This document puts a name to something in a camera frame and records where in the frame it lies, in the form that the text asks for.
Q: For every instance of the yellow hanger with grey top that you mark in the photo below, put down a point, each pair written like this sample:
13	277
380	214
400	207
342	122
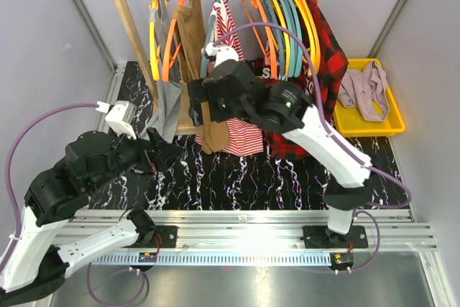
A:
154	48

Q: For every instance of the orange hanger with tan top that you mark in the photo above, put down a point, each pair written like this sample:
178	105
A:
169	58

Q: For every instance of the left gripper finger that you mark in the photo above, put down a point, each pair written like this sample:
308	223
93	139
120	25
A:
157	142
166	156

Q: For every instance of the teal hanger with striped top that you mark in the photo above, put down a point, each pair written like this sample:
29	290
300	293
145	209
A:
218	12

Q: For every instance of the bunch of empty hangers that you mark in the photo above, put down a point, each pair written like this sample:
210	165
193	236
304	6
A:
286	13

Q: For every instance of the grey tank top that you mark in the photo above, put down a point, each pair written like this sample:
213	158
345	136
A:
165	117

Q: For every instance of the pink tank top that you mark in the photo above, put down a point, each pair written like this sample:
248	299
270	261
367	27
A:
366	90

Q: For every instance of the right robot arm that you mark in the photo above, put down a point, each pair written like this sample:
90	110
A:
287	111

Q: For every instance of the black marble mat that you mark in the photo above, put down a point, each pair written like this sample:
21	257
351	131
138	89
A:
223	181

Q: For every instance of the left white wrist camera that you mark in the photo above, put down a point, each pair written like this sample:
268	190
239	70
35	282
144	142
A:
119	117

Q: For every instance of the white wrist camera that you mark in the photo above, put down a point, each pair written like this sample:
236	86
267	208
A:
119	117
219	54

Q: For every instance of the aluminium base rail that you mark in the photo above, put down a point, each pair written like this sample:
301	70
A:
268	238

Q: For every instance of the tan tank top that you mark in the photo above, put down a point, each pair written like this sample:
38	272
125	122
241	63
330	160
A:
190	32

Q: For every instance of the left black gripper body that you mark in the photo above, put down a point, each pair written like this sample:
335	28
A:
131	153

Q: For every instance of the yellow plastic bin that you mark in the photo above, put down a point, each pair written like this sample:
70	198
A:
350	123

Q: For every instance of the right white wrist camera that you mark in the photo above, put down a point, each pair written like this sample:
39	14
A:
219	54

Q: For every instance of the red black plaid shirt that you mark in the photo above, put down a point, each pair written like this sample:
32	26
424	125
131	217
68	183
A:
333	65

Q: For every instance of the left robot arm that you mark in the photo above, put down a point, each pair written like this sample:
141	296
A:
33	267

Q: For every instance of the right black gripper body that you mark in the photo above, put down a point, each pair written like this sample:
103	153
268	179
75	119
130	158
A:
218	110

